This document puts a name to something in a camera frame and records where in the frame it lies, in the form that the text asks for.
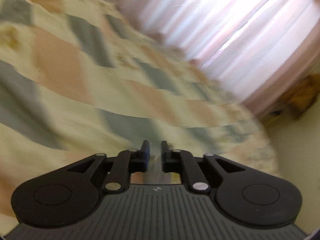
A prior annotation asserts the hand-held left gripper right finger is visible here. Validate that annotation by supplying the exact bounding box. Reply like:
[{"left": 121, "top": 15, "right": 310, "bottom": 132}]
[{"left": 161, "top": 140, "right": 247, "bottom": 193}]

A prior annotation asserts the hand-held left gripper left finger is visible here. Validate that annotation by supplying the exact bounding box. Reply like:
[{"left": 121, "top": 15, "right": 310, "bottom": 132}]
[{"left": 66, "top": 140, "right": 150, "bottom": 193}]

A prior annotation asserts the checkered bear print quilt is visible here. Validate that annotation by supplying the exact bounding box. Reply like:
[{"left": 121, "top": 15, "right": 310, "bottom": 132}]
[{"left": 0, "top": 0, "right": 280, "bottom": 233}]

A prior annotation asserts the pink curtain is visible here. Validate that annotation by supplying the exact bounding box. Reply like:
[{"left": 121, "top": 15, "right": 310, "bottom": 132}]
[{"left": 95, "top": 0, "right": 320, "bottom": 120}]

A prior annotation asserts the brown wooden furniture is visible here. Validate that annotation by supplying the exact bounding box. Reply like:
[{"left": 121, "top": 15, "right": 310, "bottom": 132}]
[{"left": 272, "top": 75, "right": 317, "bottom": 120}]

